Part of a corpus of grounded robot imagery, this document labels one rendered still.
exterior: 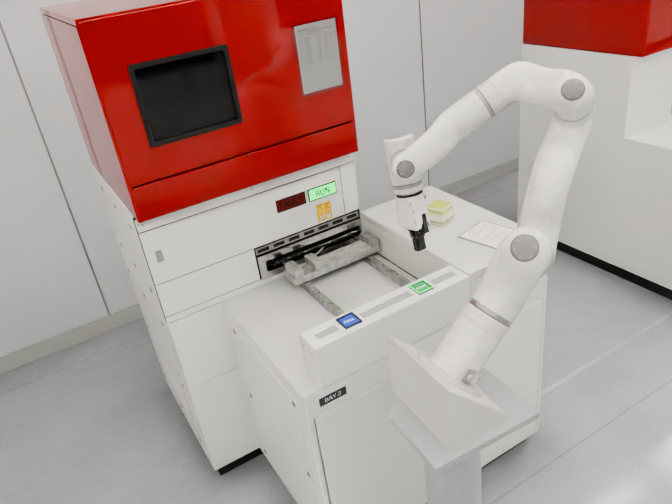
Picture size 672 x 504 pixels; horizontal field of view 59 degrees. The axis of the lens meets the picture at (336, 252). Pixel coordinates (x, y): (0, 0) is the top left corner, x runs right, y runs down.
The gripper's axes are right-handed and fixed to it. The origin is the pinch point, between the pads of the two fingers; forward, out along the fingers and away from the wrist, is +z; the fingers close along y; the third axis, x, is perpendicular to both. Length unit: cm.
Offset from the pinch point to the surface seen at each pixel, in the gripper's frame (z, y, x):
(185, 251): -6, -58, -54
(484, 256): 14.6, -3.9, 25.8
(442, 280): 15.6, -3.1, 7.7
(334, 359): 22.3, 0.0, -34.6
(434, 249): 11.6, -18.0, 17.2
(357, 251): 14, -49, 5
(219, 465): 87, -77, -64
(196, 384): 46, -69, -63
